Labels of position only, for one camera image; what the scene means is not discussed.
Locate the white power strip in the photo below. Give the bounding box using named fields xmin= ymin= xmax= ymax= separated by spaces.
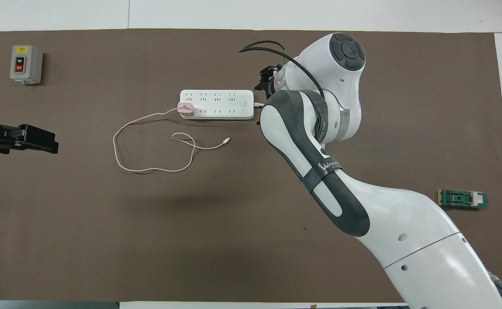
xmin=179 ymin=89 xmax=255 ymax=121

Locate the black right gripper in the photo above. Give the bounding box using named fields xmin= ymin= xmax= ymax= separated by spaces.
xmin=254 ymin=64 xmax=283 ymax=93

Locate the brown table mat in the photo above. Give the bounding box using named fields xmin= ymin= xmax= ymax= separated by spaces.
xmin=0 ymin=29 xmax=502 ymax=303

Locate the green knife switch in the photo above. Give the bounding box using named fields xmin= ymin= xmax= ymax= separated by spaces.
xmin=438 ymin=189 xmax=488 ymax=211

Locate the grey on-off switch box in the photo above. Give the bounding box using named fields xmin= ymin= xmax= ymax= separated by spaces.
xmin=10 ymin=45 xmax=43 ymax=85

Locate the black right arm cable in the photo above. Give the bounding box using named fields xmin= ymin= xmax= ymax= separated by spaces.
xmin=239 ymin=40 xmax=325 ymax=98

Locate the pink charging cable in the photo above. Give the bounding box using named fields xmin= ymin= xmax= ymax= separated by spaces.
xmin=113 ymin=107 xmax=231 ymax=173

